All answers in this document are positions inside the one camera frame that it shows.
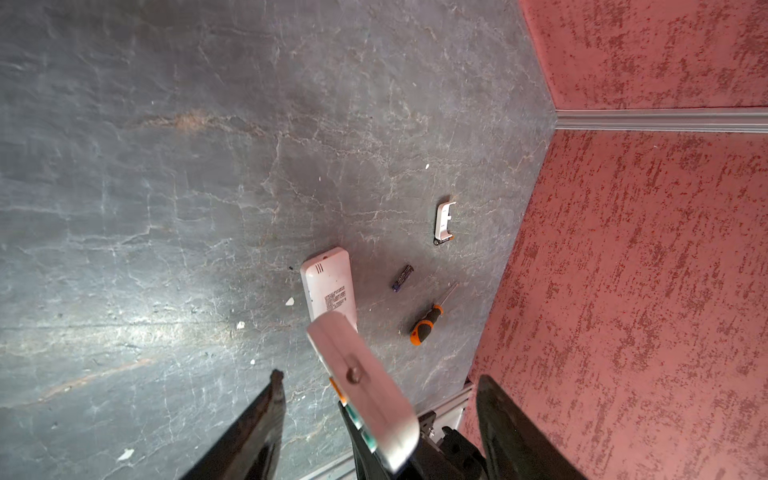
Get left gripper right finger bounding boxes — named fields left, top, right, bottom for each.
left=476, top=375, right=585, bottom=480

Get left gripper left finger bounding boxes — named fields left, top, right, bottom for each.
left=183, top=370, right=286, bottom=479

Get grey remote control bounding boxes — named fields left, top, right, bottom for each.
left=307, top=311, right=420, bottom=473

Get orange black screwdriver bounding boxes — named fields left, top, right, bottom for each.
left=409, top=283, right=458, bottom=346

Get white AC remote control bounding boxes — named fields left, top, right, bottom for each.
left=300, top=247, right=358, bottom=331

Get blue black AAA battery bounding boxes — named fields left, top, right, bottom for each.
left=391, top=264, right=414, bottom=292

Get white battery cover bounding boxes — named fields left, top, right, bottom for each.
left=433, top=201, right=456, bottom=246

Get right aluminium corner post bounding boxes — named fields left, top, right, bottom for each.
left=555, top=107, right=767, bottom=134

